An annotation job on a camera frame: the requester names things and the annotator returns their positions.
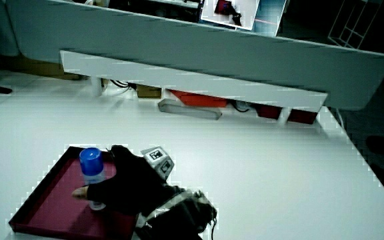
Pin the person's right hand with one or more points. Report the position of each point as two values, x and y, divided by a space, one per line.
128 186

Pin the blue-capped glue bottle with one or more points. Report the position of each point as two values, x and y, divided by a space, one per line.
91 163

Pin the dark red square plate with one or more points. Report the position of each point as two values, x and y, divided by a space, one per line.
55 206

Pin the person's right forearm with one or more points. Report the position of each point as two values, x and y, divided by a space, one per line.
178 216

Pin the small brown cardboard box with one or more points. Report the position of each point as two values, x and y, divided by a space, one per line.
148 91

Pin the orange box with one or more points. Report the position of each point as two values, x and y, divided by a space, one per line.
198 99

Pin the white desk shelf riser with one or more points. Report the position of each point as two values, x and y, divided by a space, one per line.
178 80

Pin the large brown cardboard box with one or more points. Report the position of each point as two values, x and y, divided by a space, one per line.
28 68

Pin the dark red box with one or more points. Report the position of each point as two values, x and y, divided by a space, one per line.
268 111
302 116

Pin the grey desk partition panel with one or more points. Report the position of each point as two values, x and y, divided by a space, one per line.
212 46

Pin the white-framed monitor screen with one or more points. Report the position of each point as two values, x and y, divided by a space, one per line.
228 11

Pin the light blue board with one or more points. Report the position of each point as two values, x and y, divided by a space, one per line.
272 16

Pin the white grid shelf rack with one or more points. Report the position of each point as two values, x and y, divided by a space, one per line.
335 38

